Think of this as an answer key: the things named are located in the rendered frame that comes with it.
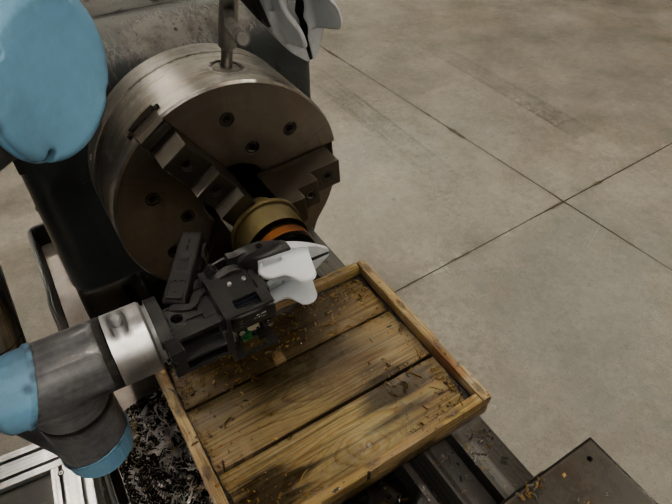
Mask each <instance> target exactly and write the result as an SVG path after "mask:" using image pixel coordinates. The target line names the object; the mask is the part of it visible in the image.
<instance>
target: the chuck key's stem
mask: <svg viewBox="0 0 672 504"><path fill-rule="evenodd" d="M225 8H231V9H233V10H234V15H235V21H236V22H237V23H238V8H239V0H219V10H218V46H219V47H220V48H221V65H220V69H231V70H232V63H233V50H234V49H235V48H236V47H237V44H236V42H235V41H234V39H233V38H232V36H231V35H230V33H229V32H228V30H227V28H226V27H225V24H224V14H223V11H224V9H225Z"/></svg>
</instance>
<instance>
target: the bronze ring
mask: <svg viewBox="0 0 672 504"><path fill-rule="evenodd" d="M253 199H254V200H255V202H256V203H255V204H253V205H252V206H250V207H249V208H248V209H246V210H245V211H244V212H243V213H242V214H241V215H240V216H239V218H238V219H237V221H236V222H235V224H234V226H233V228H232V231H231V236H230V242H231V246H232V249H233V251H235V250H237V249H238V248H240V247H242V246H244V245H247V244H250V243H253V242H258V241H271V240H284V241H301V242H309V243H315V242H314V240H313V239H312V237H311V235H310V234H309V233H308V229H307V226H306V225H305V223H304V222H303V221H302V220H301V219H300V217H299V213H298V211H297V209H296V207H295V206H294V205H293V204H292V203H291V202H289V201H287V200H285V199H282V198H267V197H257V198H253Z"/></svg>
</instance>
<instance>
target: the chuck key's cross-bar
mask: <svg viewBox="0 0 672 504"><path fill-rule="evenodd" d="M223 14H224V24H225V27H226V28H227V30H228V32H229V33H230V35H231V36H232V38H233V39H234V41H235V42H236V44H237V45H238V46H240V47H247V46H248V45H249V44H250V42H251V37H250V35H249V34H248V33H247V32H246V31H245V30H244V29H243V28H242V27H241V26H240V25H239V24H238V23H237V22H236V21H235V15H234V10H233V9H231V8H225V9H224V11H223Z"/></svg>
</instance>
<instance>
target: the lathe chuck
mask: <svg viewBox="0 0 672 504"><path fill-rule="evenodd" d="M217 62H221V52H210V53H201V54H196V55H191V56H187V57H184V58H181V59H178V60H175V61H173V62H170V63H168V64H166V65H164V66H162V67H160V68H158V69H156V70H155V71H153V72H151V73H150V74H148V75H147V76H146V77H144V78H143V79H142V80H140V81H139V82H138V83H137V84H135V85H134V86H133V87H132V88H131V89H130V90H129V91H128V92H127V93H126V94H125V95H124V96H123V98H122V99H121V100H120V101H119V102H118V104H117V105H116V106H115V108H114V109H113V111H112V112H111V114H110V116H109V117H108V119H107V121H106V123H105V125H104V127H103V129H102V132H101V134H100V137H99V140H98V144H97V148H96V153H95V161H94V177H95V184H96V189H97V193H98V196H99V199H100V201H101V203H102V206H103V208H104V210H105V212H106V214H107V216H108V218H109V220H110V222H111V224H112V226H113V227H114V229H115V231H116V233H117V235H118V237H119V239H120V241H121V243H122V245H123V247H124V249H125V250H126V252H127V253H128V255H129V256H130V257H131V258H132V259H133V261H134V262H135V263H136V264H138V265H139V266H140V267H141V268H142V269H144V270H145V271H146V272H148V273H150V274H151V275H153V276H155V277H157V278H159V279H162V280H164V281H168V278H169V275H170V271H171V268H172V265H173V261H174V258H175V254H176V249H177V245H178V243H179V241H180V237H181V234H182V232H203V235H204V239H205V242H207V244H208V245H209V241H210V238H211V235H212V232H213V228H214V225H215V219H214V217H213V216H212V215H210V214H209V213H208V212H207V210H206V207H208V206H209V205H208V204H206V203H205V202H203V201H202V200H200V199H199V198H197V196H196V195H195V194H194V192H193V191H192V189H191V188H189V187H188V186H187V185H185V184H184V183H182V182H181V181H179V180H178V179H176V178H175V177H173V176H172V175H170V174H169V173H167V172H166V171H164V170H163V169H162V167H161V166H160V164H159V163H158V161H157V160H156V158H155V157H154V156H153V154H152V153H151V151H150V150H148V149H147V148H145V147H144V146H142V145H141V144H140V142H139V141H138V140H136V139H135V138H133V139H132V140H131V138H132V137H133V136H134V133H133V132H134V131H135V130H136V129H137V128H138V127H139V125H140V124H141V123H142V122H143V121H144V120H145V119H146V118H147V117H148V116H149V114H150V113H151V112H152V111H153V110H154V109H156V110H157V109H158V108H159V107H160V108H161V109H160V110H158V111H157V113H158V115H159V116H160V117H161V118H162V119H164V120H165V121H166V122H168V123H169V124H170V125H171V126H173V127H174V128H175V129H177V130H178V131H179V132H180V133H182V134H183V135H184V136H186V137H187V138H188V139H189V140H191V141H192V142H193V143H195V144H196V145H197V146H199V147H200V148H201V149H202V150H204V151H205V152H206V153H208V154H209V155H210V156H211V157H213V158H214V159H215V160H217V161H218V162H219V163H220V164H222V165H223V166H224V167H226V168H227V167H229V166H232V165H236V164H239V165H238V168H237V170H236V172H235V173H234V174H233V175H234V176H235V177H236V179H237V180H238V181H239V182H240V184H241V185H242V186H243V187H244V188H245V190H246V191H247V192H248V193H249V194H250V196H251V197H252V198H257V197H261V194H260V193H259V192H258V190H257V189H256V186H255V185H254V182H253V178H252V174H251V170H250V165H254V166H256V167H258V168H259V169H260V170H261V171H264V170H267V169H269V168H271V167H274V166H276V165H278V164H281V163H283V162H285V161H288V160H290V159H292V158H295V157H297V156H299V155H302V154H304V153H306V152H309V151H311V150H313V149H316V148H318V147H320V146H323V145H325V144H327V143H330V142H332V141H334V136H333V132H332V129H331V127H330V125H329V122H328V121H327V119H326V117H325V115H324V114H323V112H322V111H321V110H320V108H319V107H318V106H317V105H316V104H315V103H314V102H313V101H312V100H311V99H310V98H308V97H307V96H306V95H305V94H304V93H302V92H301V91H300V90H299V89H298V88H296V87H295V86H294V85H293V84H292V83H290V82H289V81H288V80H287V79H286V78H284V77H283V76H282V75H281V74H280V73H279V72H277V71H276V70H275V69H273V68H272V67H270V66H269V65H267V64H265V63H263V62H261V61H259V60H257V59H254V58H252V57H249V56H245V55H241V54H236V53H233V64H236V65H238V66H239V67H240V69H239V70H237V71H220V70H216V69H214V68H213V67H212V65H213V64H215V63H217ZM249 164H250V165H249ZM332 186H333V185H332ZM332 186H330V187H328V188H326V189H324V190H321V191H319V194H320V203H318V204H315V205H313V206H311V207H309V208H307V212H308V219H309V220H307V221H305V222H304V223H305V225H306V226H307V229H308V231H309V230H310V228H311V227H312V226H313V224H314V223H315V221H316V220H317V218H318V217H319V215H320V213H321V212H322V210H323V208H324V206H325V204H326V202H327V200H328V197H329V195H330V192H331V189H332Z"/></svg>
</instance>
